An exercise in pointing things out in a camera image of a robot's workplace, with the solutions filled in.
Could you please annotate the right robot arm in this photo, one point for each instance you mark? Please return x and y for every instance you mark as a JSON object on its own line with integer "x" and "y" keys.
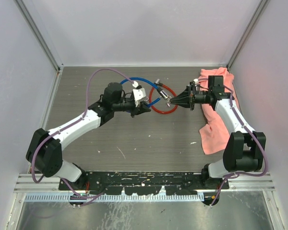
{"x": 244, "y": 152}

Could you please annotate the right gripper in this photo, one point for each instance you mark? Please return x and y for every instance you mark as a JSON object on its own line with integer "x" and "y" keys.
{"x": 186, "y": 98}

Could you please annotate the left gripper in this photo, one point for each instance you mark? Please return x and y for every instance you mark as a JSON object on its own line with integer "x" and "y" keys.
{"x": 140, "y": 107}

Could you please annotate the slotted cable duct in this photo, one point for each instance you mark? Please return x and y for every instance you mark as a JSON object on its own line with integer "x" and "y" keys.
{"x": 67, "y": 197}

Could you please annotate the blue cable lock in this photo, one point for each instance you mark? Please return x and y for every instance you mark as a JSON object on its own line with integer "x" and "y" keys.
{"x": 159, "y": 90}

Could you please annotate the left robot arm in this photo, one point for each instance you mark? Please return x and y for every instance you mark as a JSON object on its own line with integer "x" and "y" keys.
{"x": 46, "y": 147}

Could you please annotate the pink cloth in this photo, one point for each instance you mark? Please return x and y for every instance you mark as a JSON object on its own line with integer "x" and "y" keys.
{"x": 214, "y": 134}

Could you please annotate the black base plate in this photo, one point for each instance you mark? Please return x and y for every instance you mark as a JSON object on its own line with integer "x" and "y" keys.
{"x": 146, "y": 183}

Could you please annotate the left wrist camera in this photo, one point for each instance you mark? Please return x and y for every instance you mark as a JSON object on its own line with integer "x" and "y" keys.
{"x": 139, "y": 94}

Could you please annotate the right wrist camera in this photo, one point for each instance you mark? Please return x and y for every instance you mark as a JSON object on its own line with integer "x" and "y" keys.
{"x": 195, "y": 84}

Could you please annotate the red cable lock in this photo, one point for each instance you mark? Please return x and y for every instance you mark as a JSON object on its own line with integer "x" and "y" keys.
{"x": 156, "y": 101}

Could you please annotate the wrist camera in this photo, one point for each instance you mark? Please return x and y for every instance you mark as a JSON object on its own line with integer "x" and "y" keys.
{"x": 139, "y": 94}
{"x": 195, "y": 84}

